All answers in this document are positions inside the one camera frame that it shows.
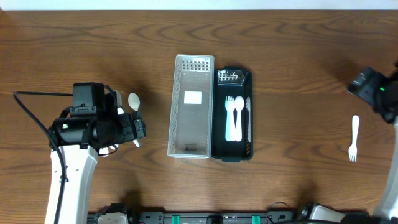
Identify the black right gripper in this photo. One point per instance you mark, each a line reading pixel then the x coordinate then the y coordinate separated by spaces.
pixel 368 91

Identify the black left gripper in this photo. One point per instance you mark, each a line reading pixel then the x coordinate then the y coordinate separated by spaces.
pixel 132 126

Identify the beige plastic spoon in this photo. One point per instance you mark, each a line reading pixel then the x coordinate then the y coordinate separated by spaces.
pixel 134 102

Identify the white plastic fork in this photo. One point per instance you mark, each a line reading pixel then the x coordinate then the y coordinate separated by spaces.
pixel 353 149

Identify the mint green plastic fork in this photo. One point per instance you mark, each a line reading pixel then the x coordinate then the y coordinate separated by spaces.
pixel 227 130

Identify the pink plastic fork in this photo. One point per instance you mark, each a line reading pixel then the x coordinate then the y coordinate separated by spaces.
pixel 230 117

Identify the black plastic basket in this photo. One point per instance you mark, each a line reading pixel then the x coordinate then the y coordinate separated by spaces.
pixel 232 81

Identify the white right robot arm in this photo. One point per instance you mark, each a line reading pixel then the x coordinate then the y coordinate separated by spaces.
pixel 385 212

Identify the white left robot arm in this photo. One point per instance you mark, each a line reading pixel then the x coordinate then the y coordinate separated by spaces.
pixel 77 142

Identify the clear plastic basket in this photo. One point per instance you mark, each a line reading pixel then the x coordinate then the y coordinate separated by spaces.
pixel 191 125

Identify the white label sticker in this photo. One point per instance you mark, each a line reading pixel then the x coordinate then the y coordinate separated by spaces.
pixel 193 97

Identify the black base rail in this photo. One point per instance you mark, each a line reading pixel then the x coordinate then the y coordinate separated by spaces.
pixel 121 213

